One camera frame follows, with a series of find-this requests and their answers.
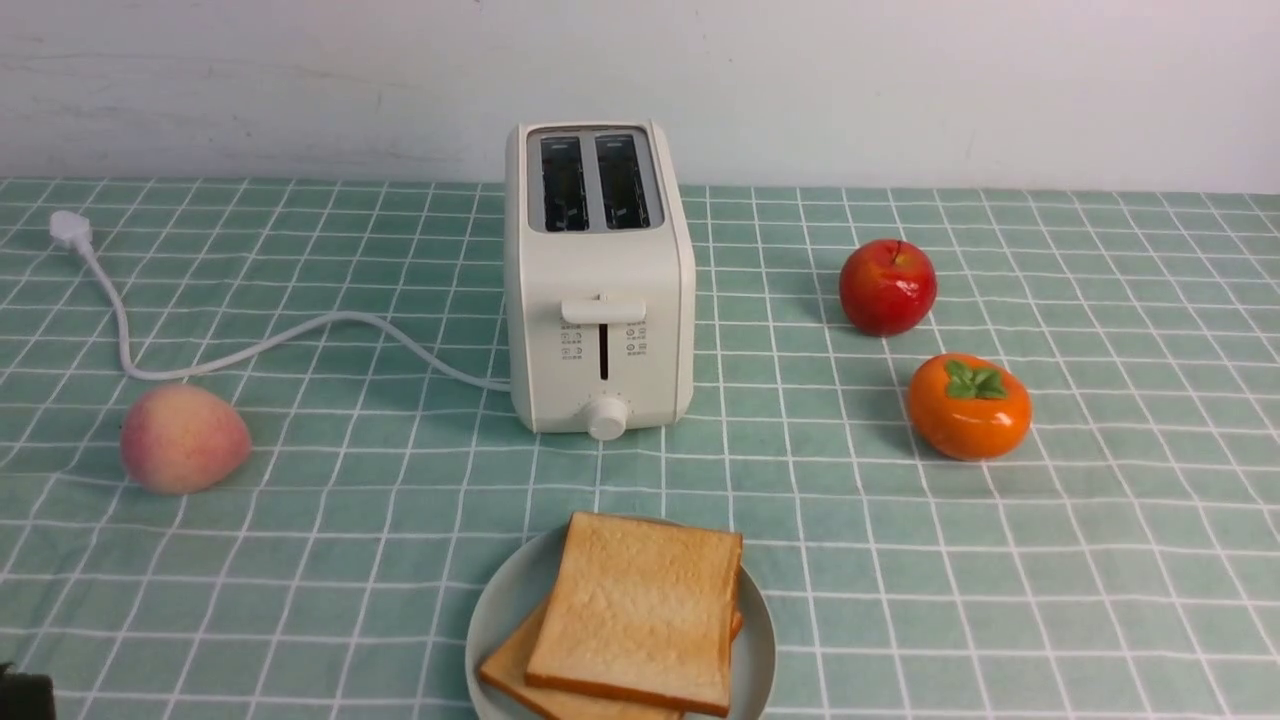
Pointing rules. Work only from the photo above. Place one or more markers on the toast slice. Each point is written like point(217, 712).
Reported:
point(612, 555)
point(510, 665)

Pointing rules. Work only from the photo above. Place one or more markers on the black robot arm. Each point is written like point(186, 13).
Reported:
point(26, 696)

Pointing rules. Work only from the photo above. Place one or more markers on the white two-slot toaster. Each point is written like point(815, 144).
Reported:
point(600, 279)

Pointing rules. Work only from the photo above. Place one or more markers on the red apple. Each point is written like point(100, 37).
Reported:
point(887, 287)

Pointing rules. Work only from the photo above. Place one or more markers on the orange persimmon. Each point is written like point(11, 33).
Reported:
point(967, 408)

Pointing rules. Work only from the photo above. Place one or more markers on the green checkered tablecloth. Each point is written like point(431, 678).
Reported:
point(1120, 562)

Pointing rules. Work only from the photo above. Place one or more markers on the pink peach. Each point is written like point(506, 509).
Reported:
point(179, 439)

